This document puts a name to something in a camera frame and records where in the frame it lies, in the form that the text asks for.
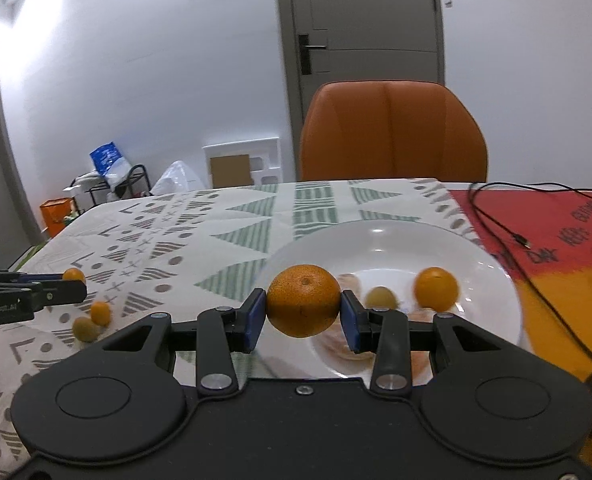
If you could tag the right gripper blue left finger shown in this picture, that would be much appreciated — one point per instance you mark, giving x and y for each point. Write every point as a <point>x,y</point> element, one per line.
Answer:
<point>220,332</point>

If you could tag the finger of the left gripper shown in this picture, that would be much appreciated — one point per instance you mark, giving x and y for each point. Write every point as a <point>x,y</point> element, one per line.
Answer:
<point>59,292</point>
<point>19,277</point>

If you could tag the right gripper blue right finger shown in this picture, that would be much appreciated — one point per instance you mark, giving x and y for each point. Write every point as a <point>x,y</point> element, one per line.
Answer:
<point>383,332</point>

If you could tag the yellow-green kumquat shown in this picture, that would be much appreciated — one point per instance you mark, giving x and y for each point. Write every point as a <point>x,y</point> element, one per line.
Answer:
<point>85,330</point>

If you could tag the large orange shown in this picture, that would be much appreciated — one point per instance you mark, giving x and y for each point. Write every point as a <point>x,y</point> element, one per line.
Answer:
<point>303,301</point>

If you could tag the small orange kumquat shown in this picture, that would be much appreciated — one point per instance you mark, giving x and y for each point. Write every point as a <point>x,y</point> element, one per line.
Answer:
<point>73,274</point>
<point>101,313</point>

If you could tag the small yellow-green fruit in plate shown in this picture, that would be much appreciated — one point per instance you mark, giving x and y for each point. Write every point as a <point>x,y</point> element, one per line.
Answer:
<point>381,297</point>

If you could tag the small orange in plate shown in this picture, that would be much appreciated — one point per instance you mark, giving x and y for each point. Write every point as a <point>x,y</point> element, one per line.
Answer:
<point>436,289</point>

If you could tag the orange paper bag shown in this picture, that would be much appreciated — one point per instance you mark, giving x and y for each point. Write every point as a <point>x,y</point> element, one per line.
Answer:
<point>57,214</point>

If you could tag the patterned white tablecloth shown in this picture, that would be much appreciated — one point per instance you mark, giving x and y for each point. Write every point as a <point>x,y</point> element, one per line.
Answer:
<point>186,252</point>

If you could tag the white round plate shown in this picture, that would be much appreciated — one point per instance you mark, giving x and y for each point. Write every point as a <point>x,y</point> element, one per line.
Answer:
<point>387,253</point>

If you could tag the black metal rack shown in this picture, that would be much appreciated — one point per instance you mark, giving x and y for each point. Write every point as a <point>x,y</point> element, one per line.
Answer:
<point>90,190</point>

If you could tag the blue plastic bag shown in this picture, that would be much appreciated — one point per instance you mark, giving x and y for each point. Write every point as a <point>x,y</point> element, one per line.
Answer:
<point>110,164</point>

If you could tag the white plastic bag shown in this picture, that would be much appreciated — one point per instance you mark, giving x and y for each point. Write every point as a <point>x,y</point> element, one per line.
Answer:
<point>177,178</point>

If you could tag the red orange table mat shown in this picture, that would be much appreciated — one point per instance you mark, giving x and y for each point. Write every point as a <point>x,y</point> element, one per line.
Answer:
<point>544,241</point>

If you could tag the orange leather chair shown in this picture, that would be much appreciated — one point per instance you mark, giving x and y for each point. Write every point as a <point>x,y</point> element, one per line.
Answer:
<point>390,129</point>

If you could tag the black door handle lock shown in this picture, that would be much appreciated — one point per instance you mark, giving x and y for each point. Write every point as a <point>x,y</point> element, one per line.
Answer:
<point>305,47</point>

